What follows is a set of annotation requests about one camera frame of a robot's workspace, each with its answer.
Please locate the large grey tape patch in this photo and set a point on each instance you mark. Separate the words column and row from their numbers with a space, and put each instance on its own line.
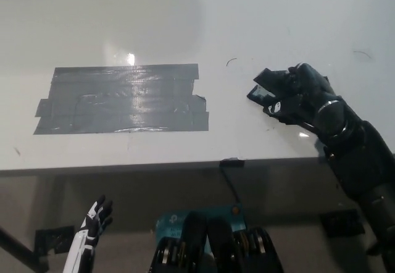
column 123, row 100

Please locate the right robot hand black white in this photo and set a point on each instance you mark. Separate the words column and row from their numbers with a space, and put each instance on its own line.
column 308, row 87

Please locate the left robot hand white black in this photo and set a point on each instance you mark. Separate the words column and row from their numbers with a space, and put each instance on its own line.
column 88, row 233

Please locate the black table leg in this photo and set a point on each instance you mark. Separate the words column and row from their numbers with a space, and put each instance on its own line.
column 18, row 248

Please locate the robot torso black teal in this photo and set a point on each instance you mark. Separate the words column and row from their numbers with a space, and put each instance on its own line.
column 216, row 242

